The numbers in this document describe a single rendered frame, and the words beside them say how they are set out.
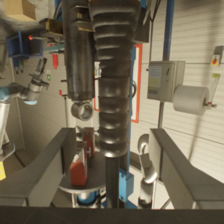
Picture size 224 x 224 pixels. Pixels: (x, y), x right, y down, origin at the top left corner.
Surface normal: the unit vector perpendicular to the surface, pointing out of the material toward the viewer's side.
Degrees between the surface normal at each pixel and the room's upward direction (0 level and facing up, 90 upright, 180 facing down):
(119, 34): 84
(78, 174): 90
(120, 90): 90
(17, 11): 90
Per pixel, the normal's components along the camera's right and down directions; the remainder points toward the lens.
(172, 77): -0.72, 0.18
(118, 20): 0.07, 0.37
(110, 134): -0.14, 0.27
